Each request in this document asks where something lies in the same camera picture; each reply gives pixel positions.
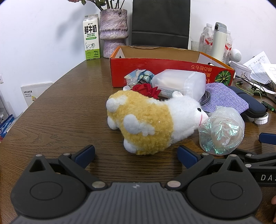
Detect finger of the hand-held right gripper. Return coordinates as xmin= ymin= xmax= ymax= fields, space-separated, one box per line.
xmin=232 ymin=148 xmax=276 ymax=168
xmin=259 ymin=132 xmax=276 ymax=144

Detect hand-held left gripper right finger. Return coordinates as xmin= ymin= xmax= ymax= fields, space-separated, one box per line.
xmin=166 ymin=145 xmax=246 ymax=190

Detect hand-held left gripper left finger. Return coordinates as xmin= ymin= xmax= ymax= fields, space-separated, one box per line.
xmin=29 ymin=145 xmax=107 ymax=190

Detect iridescent clear plastic bag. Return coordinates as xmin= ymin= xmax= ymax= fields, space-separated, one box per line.
xmin=198 ymin=106 xmax=245 ymax=155

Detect yellow white plush sheep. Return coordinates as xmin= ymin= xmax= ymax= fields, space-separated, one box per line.
xmin=106 ymin=90 xmax=209 ymax=156

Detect purple fabric pouch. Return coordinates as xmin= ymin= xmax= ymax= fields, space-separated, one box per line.
xmin=199 ymin=83 xmax=249 ymax=113

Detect black white braided cable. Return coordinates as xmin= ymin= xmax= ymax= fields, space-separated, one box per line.
xmin=198 ymin=90 xmax=213 ymax=106

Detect translucent plastic container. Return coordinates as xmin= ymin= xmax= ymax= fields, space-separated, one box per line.
xmin=152 ymin=69 xmax=206 ymax=100

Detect red cardboard box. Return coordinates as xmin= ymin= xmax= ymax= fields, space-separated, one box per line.
xmin=109 ymin=45 xmax=235 ymax=88

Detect wooden desktop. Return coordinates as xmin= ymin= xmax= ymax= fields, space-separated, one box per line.
xmin=0 ymin=57 xmax=276 ymax=224

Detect white ridged round lid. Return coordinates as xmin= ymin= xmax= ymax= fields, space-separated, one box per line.
xmin=254 ymin=112 xmax=269 ymax=125

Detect navy glasses case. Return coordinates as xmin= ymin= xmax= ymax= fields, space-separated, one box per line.
xmin=229 ymin=86 xmax=267 ymax=122

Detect pile of printed papers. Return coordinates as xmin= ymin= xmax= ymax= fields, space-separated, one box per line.
xmin=243 ymin=50 xmax=276 ymax=94

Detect white patterned tin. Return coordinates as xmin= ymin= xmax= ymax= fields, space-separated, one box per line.
xmin=230 ymin=61 xmax=252 ymax=80

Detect red fabric rose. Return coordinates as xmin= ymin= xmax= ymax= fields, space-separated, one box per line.
xmin=132 ymin=84 xmax=162 ymax=100

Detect blue white boxes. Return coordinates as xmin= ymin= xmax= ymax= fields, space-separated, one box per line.
xmin=0 ymin=114 xmax=16 ymax=142

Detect white round speaker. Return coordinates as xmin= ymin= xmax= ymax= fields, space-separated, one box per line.
xmin=230 ymin=48 xmax=243 ymax=63

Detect blue shiny snack packet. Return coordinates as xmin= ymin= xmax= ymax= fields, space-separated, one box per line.
xmin=124 ymin=68 xmax=156 ymax=88

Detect clear water bottle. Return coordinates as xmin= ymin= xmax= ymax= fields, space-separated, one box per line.
xmin=199 ymin=23 xmax=214 ymax=55
xmin=224 ymin=30 xmax=233 ymax=64

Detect white thermos bottle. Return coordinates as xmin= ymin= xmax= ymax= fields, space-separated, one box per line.
xmin=211 ymin=22 xmax=227 ymax=63

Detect clear glass cup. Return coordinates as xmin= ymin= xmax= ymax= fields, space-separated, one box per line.
xmin=191 ymin=40 xmax=203 ymax=52

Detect white green milk carton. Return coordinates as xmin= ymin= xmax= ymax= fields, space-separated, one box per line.
xmin=82 ymin=14 xmax=101 ymax=61

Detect purple ceramic vase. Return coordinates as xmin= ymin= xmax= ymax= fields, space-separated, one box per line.
xmin=99 ymin=9 xmax=128 ymax=58

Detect black paper bag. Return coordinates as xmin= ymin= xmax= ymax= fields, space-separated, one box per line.
xmin=131 ymin=0 xmax=191 ymax=49

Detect pink flowers bouquet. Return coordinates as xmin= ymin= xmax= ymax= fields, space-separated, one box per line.
xmin=67 ymin=0 xmax=127 ymax=11

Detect green black earphone cable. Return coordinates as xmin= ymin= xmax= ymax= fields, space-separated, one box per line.
xmin=235 ymin=74 xmax=274 ymax=101

